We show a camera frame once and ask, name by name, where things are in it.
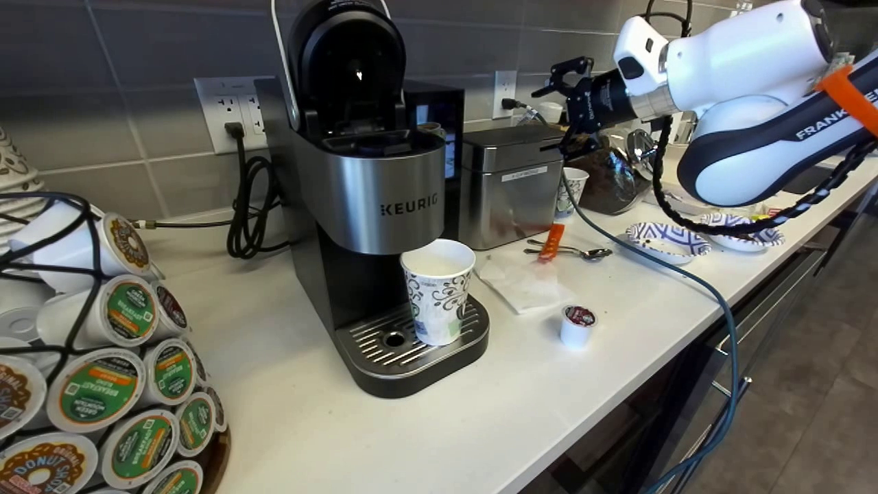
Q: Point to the patterned paper cup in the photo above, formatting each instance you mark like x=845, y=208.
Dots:
x=439, y=293

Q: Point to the dark metal kettle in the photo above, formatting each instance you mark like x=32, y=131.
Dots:
x=618, y=187

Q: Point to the double wall outlet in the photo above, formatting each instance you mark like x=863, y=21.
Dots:
x=223, y=106

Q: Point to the blue patterned plate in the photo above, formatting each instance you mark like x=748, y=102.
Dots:
x=664, y=243

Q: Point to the Keurig coffee machine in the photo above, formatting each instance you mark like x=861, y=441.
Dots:
x=375, y=193

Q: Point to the dark lid coffee pod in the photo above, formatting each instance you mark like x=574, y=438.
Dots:
x=172, y=308

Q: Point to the white wall outlet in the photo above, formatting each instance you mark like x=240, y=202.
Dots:
x=502, y=87

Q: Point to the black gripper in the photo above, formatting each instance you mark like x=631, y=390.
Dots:
x=605, y=98

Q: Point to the green lid coffee pod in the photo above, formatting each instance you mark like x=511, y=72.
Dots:
x=197, y=423
x=139, y=448
x=98, y=389
x=172, y=371
x=129, y=311
x=175, y=482

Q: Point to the single coffee pod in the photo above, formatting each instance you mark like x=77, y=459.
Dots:
x=577, y=328

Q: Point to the coffee pod carousel rack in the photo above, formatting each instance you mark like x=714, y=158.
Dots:
x=73, y=220

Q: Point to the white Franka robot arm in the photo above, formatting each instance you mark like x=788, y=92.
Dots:
x=759, y=55

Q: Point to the brown lid coffee pod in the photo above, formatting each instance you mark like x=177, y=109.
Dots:
x=46, y=467
x=14, y=398
x=128, y=243

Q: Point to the stainless steel toaster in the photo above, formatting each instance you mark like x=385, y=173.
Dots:
x=511, y=187

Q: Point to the small white cup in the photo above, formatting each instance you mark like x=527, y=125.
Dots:
x=549, y=113

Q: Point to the white paper napkin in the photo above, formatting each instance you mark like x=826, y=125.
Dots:
x=523, y=283

